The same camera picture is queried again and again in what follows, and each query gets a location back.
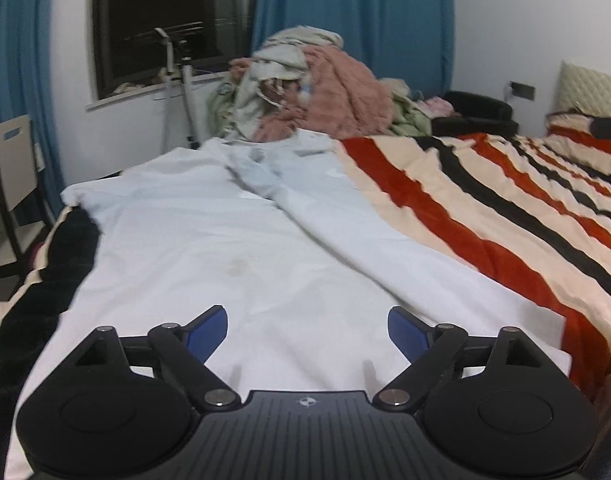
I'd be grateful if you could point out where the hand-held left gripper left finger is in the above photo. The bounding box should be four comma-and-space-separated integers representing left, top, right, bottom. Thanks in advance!
72, 304, 241, 411

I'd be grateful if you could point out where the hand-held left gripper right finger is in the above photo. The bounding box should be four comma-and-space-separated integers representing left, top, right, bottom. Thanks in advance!
373, 305, 542, 411

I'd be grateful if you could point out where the white garment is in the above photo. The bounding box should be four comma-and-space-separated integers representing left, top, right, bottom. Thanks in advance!
2, 130, 571, 480

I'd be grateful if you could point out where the pile of clothes and blankets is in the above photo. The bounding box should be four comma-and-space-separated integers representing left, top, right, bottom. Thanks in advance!
206, 72, 431, 141

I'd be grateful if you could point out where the beige quilted pillow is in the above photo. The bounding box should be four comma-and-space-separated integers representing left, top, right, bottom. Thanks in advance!
555, 60, 611, 117

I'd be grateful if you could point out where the black armchair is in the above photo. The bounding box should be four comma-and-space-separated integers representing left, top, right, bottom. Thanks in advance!
430, 90, 519, 137

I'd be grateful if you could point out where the striped fleece blanket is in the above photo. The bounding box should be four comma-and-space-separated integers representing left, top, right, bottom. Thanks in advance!
0, 110, 611, 480

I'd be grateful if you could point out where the pink clothing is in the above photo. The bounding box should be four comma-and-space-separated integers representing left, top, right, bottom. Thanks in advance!
418, 96, 456, 118

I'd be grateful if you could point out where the white garment steamer stand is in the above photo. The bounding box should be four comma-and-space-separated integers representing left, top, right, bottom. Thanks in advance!
154, 27, 206, 150

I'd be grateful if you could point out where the pink fluffy blanket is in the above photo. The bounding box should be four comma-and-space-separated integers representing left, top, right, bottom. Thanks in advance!
252, 45, 393, 143

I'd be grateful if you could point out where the blue curtain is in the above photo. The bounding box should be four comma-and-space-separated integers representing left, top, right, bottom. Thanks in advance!
0, 0, 66, 221
250, 0, 456, 96

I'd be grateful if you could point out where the black and cream chair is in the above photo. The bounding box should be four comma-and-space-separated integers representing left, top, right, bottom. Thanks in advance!
0, 114, 53, 281

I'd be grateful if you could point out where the pale grey hoodie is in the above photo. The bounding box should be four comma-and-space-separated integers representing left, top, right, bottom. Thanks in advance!
232, 25, 345, 141

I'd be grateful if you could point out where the dark framed window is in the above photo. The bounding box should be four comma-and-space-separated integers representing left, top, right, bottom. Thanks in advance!
91, 0, 261, 101

